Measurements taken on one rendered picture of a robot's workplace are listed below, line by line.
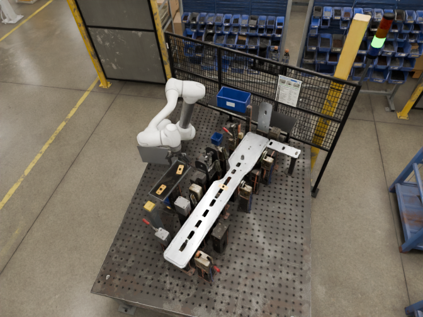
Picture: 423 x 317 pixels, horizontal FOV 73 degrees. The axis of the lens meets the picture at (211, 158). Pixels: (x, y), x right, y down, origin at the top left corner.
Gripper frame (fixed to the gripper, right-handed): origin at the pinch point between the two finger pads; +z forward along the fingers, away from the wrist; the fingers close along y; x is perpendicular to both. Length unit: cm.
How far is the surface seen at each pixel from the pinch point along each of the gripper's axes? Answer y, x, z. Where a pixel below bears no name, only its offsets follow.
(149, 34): -117, 230, 22
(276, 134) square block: 71, 63, 17
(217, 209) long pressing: 33.7, -19.9, 22.1
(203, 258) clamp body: 33, -61, 16
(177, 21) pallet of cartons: -108, 321, 47
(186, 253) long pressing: 19, -58, 22
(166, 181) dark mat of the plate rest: -7.3, -12.7, 6.0
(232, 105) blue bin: 26, 90, 13
